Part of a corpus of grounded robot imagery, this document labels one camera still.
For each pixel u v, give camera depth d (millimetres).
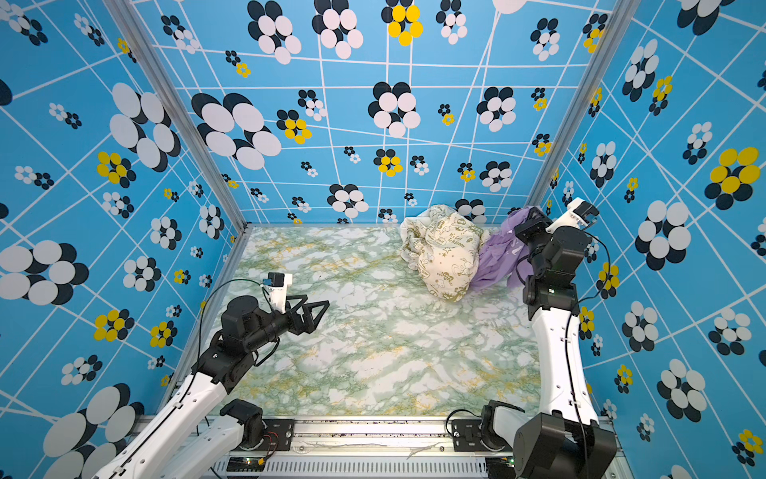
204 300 1019
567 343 449
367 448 722
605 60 751
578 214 565
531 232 614
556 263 509
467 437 726
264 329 619
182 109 866
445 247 906
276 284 644
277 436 722
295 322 654
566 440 381
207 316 983
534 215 680
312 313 663
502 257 809
